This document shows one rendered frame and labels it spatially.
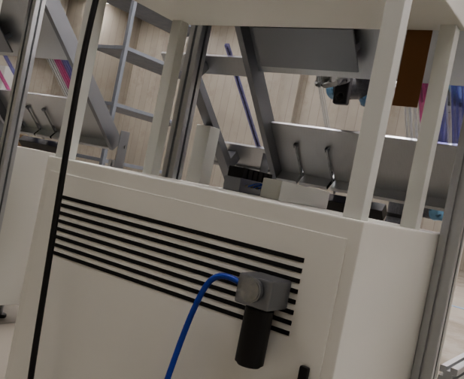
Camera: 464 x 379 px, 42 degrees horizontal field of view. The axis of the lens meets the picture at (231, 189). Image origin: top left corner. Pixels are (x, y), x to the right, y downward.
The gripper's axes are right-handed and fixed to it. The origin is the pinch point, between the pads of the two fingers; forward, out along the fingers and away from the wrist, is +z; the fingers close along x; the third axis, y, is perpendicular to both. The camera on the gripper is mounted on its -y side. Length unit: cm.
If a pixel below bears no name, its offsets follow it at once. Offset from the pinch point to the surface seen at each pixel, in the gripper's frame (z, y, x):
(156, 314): 92, -16, 15
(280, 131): -2.6, -16.5, -16.0
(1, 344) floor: 73, -70, -76
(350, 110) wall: -869, -291, -395
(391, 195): -4.1, -32.6, 20.0
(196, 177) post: 9, -32, -43
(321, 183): -4.3, -32.5, -3.1
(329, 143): -3.0, -18.2, 0.8
